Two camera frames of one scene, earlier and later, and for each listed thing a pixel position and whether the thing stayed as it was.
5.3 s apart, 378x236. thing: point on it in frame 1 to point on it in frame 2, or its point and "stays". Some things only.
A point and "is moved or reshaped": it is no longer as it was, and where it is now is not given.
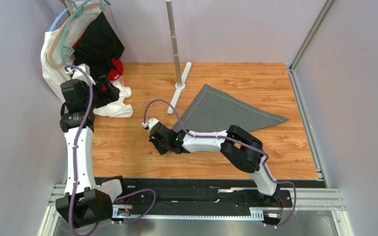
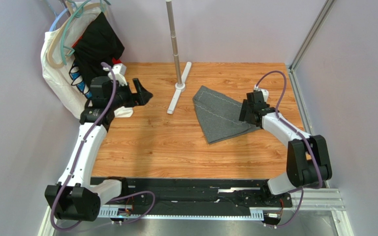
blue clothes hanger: [53, 22] stays
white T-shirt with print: [57, 55] stays
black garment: [98, 44] stays
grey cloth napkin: [213, 110] is moved or reshaped
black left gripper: [111, 95] to [140, 98]
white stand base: [179, 88] stays
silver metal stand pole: [170, 15] stays
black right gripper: [159, 141] to [247, 112]
